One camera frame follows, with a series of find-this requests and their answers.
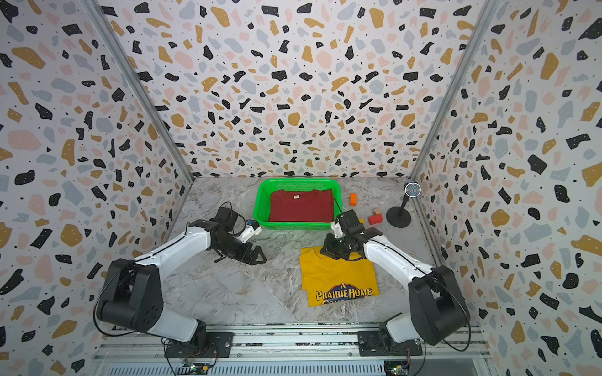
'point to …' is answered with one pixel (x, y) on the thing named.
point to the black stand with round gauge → (400, 217)
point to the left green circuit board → (199, 368)
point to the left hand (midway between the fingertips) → (258, 256)
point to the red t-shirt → (303, 206)
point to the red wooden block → (375, 219)
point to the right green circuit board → (396, 367)
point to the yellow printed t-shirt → (328, 280)
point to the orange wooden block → (353, 199)
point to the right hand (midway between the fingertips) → (319, 251)
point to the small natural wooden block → (377, 211)
